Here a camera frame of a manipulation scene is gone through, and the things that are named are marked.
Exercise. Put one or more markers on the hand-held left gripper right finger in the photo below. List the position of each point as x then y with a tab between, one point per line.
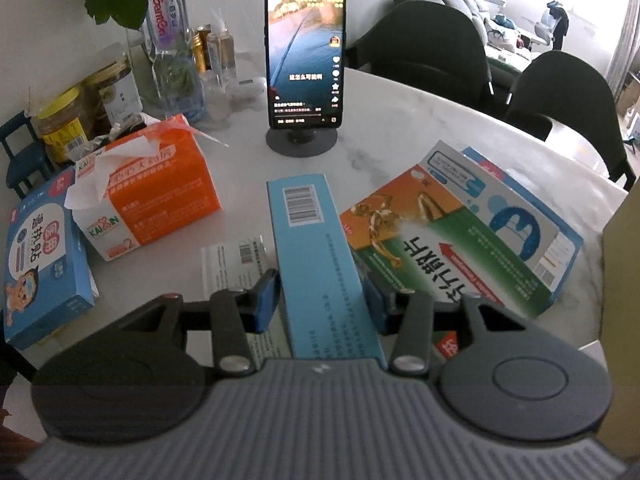
377	305

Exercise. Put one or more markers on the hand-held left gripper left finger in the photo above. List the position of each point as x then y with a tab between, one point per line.
265	300

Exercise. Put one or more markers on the white barcode medicine box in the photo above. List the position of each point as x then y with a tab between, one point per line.
225	265

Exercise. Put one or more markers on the teal long medicine box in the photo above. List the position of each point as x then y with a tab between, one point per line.
320	270

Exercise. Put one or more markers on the narrow green-white box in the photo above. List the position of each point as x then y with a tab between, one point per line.
440	255

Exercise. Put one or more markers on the white blue print medicine box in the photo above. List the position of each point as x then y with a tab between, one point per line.
510	210

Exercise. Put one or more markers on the large blue box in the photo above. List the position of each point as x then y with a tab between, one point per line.
492	162

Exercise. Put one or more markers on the tan cardboard box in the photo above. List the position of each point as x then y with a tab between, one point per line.
622	260

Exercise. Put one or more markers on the white marble desktop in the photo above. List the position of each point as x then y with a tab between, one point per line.
380	125

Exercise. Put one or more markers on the orange tissue pack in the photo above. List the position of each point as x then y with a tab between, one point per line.
165	195

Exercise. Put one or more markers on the round black phone stand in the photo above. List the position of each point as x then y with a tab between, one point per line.
300	145

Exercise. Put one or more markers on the white earbud case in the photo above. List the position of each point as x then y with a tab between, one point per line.
246	91

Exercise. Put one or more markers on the blue cartoon child box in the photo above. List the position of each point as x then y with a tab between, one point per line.
40	270

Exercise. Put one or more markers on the clear spray bottle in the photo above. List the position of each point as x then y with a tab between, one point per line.
222	55

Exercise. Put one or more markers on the black smartphone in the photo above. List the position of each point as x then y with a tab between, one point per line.
305	50

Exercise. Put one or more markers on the dark glass jar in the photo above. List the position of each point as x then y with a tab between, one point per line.
112	95

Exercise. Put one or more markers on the small gold can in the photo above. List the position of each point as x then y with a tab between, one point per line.
202	47

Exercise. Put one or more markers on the yellow label glass jar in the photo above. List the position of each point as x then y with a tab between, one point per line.
60	127

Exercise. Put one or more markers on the black dining chair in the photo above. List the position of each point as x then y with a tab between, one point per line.
565	105
430	40

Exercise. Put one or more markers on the clear plastic water bottle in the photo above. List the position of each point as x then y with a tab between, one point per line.
167	35

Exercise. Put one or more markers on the small blue chair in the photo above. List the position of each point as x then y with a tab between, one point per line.
20	157

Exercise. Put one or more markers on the white office chair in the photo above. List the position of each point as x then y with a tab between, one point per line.
542	30

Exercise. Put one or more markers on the dark jacket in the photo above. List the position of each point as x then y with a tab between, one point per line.
559	17

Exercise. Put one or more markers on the grey curtain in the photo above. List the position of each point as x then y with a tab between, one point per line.
625	20

